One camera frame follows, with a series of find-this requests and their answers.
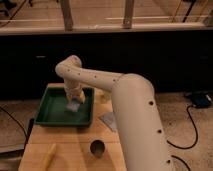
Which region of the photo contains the black cable left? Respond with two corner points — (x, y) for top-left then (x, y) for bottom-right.
(0, 105), (28, 137)

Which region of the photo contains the black cable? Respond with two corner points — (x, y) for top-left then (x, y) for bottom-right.
(0, 105), (28, 137)
(166, 105), (200, 151)

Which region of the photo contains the dark metal cup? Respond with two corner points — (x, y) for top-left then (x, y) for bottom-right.
(90, 140), (105, 158)

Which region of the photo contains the grey blue sponge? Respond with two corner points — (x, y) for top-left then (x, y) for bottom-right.
(66, 100), (80, 112)

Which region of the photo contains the yellow plastic cup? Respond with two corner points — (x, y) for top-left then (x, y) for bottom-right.
(102, 91), (111, 101)

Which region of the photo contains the black cable right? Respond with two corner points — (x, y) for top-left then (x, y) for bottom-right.
(166, 105), (200, 151)

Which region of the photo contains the wooden post left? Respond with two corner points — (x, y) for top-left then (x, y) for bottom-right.
(60, 0), (73, 31)

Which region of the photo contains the yellow banana toy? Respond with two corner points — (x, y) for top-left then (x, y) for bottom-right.
(41, 144), (57, 171)

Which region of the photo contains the wooden post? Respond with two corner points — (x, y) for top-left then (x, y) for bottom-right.
(123, 0), (134, 29)
(60, 0), (73, 31)

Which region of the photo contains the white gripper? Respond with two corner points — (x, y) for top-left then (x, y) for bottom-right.
(64, 80), (85, 102)

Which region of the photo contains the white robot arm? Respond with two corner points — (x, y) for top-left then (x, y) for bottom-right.
(55, 55), (175, 171)

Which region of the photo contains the green plastic tray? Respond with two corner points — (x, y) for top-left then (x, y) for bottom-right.
(35, 87), (94, 127)

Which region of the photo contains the wooden post right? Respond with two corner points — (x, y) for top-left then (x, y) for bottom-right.
(123, 0), (134, 29)

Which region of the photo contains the blue black device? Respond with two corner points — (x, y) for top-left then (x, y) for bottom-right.
(190, 93), (212, 108)

